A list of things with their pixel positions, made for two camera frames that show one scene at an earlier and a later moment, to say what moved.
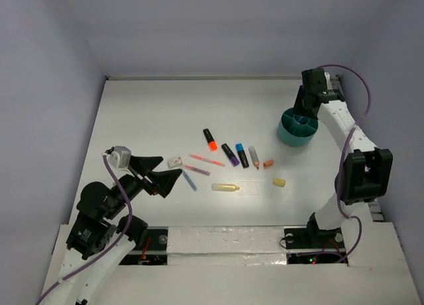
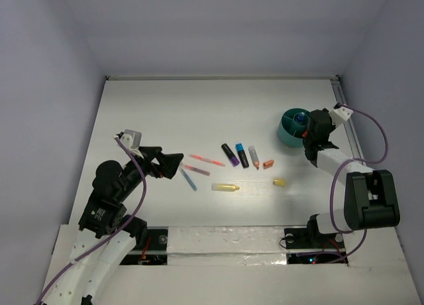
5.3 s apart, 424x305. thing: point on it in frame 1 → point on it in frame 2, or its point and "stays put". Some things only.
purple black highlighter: [230, 155] stays put
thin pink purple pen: [198, 170] stays put
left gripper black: [143, 175] → [158, 161]
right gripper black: [299, 109] → [332, 125]
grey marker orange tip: [254, 156] stays put
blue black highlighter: [240, 149] stays put
